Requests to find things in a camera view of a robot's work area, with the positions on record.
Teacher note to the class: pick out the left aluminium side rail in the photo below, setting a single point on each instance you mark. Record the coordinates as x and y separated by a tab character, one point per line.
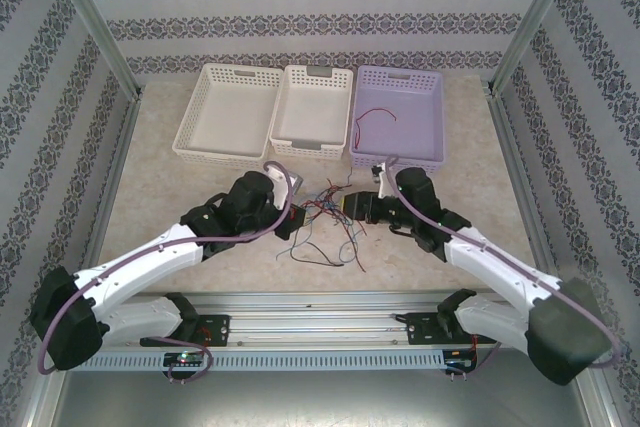
124	137

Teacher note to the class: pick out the aluminium frame post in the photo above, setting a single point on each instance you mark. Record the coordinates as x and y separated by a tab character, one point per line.
537	22
95	22

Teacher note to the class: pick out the aluminium mounting rail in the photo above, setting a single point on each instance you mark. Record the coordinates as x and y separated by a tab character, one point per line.
320	322

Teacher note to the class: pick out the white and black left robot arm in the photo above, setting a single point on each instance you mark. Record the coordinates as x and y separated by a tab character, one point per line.
140	257

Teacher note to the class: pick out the purple plastic basket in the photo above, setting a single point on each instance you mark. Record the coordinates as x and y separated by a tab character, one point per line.
410	132

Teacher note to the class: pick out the grey metal panel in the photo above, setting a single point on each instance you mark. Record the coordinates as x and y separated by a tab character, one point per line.
320	402

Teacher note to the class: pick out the wide white plastic basket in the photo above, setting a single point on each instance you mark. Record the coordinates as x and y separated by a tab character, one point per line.
225	112

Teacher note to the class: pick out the circuit board with green light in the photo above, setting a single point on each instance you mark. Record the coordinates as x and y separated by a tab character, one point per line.
185	359

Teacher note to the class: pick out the circuit board with blue light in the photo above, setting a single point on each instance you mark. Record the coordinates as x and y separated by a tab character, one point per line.
460	361

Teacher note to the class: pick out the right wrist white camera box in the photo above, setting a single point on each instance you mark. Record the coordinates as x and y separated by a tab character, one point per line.
384	187

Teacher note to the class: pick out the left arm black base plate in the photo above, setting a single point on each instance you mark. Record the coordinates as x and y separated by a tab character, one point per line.
217	329

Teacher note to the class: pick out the left aluminium frame post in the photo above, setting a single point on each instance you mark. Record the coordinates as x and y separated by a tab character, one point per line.
95	22

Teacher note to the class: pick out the short red power lead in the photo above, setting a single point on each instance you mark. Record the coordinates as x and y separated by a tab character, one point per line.
475	342
202	332

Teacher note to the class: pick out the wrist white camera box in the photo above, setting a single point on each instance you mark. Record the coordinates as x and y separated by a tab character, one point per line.
276	174
384	187

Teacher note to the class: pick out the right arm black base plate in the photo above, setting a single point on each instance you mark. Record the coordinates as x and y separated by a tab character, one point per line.
420	329

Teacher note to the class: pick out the right aluminium frame post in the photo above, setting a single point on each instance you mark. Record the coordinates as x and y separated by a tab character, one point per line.
537	22

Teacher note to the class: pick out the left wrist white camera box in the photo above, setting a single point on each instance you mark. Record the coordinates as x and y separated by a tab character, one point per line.
276	174

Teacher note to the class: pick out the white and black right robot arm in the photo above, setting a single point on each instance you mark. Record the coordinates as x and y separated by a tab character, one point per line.
500	267

